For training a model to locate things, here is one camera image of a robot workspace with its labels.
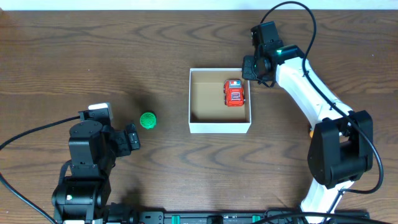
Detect green round toy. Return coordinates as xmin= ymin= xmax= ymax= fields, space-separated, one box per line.
xmin=139 ymin=112 xmax=157 ymax=129

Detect red toy truck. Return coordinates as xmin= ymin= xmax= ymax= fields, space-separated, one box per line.
xmin=223 ymin=79 xmax=245 ymax=107

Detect white cardboard box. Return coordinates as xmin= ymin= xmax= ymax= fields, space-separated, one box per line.
xmin=188 ymin=68 xmax=252 ymax=134

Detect duck toy with blue hat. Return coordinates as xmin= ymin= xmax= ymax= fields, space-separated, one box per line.
xmin=309 ymin=126 xmax=313 ymax=138

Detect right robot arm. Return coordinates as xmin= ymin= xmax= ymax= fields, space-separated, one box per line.
xmin=242 ymin=22 xmax=374 ymax=223

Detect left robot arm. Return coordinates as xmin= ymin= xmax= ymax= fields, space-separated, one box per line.
xmin=52 ymin=120 xmax=141 ymax=223

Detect right black cable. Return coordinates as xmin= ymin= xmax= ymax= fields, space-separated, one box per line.
xmin=260 ymin=1 xmax=384 ymax=195

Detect black cable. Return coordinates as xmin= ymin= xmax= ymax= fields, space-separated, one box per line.
xmin=260 ymin=1 xmax=384 ymax=195
xmin=0 ymin=115 xmax=81 ymax=224

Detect left black cable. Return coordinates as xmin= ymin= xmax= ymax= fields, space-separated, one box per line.
xmin=0 ymin=115 xmax=81 ymax=224

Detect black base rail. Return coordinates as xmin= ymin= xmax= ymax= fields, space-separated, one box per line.
xmin=105 ymin=210 xmax=371 ymax=224

